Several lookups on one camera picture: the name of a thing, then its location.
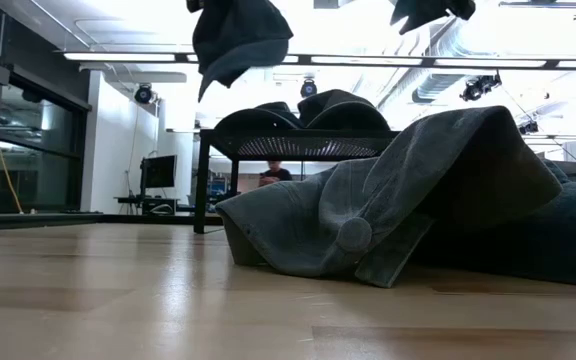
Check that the person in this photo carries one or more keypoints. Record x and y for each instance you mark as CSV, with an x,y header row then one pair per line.
x,y
275,175

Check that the black framed glass partition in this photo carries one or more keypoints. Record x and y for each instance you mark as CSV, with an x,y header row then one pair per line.
x,y
43,150

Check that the black ceiling spotlight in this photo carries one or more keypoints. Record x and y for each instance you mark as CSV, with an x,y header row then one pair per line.
x,y
309,89
143,94

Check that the black computer monitor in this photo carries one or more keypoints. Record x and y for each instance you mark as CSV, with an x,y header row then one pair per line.
x,y
158,171

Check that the blue denim baseball cap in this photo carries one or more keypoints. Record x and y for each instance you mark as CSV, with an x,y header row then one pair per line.
x,y
238,35

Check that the ribbed ceiling duct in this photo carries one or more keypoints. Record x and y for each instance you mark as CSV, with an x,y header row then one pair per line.
x,y
438,85

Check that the black metal table frame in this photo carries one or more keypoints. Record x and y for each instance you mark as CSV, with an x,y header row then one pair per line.
x,y
68,219

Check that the grey background monitor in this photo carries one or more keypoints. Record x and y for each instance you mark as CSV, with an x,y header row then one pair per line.
x,y
573,170

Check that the grey baseball cap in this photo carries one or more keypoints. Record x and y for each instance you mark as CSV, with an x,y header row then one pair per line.
x,y
293,225
348,117

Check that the black perforated metal stand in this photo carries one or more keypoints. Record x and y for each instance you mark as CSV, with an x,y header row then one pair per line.
x,y
203,190

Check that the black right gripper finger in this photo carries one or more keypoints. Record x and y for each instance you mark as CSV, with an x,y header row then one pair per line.
x,y
413,6
418,19

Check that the black background desk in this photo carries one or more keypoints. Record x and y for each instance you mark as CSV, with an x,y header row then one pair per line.
x,y
158,205

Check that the black stage light cluster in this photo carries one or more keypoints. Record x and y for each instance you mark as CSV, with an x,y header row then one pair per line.
x,y
529,128
478,89

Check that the long ceiling light strip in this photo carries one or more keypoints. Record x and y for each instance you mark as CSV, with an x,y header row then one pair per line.
x,y
118,57

